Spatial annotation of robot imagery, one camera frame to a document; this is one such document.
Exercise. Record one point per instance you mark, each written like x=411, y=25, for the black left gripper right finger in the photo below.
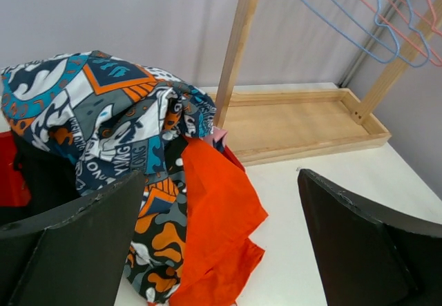
x=367, y=253

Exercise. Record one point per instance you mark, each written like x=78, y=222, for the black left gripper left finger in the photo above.
x=73, y=254

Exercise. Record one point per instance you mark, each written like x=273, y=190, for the black shorts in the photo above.
x=50, y=179

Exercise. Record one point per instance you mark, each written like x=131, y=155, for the orange grey camouflage shorts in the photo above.
x=155, y=260

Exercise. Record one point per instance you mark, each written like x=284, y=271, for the blue orange cartoon shorts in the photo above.
x=105, y=115

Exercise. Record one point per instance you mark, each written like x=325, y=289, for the pink patterned shorts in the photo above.
x=217, y=139

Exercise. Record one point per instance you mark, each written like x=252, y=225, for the pink wire hanger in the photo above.
x=422, y=26
x=414, y=52

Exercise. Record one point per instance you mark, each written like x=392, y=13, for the red plastic tray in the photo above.
x=14, y=192

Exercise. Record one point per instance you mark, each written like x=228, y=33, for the wooden clothes rack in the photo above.
x=272, y=126

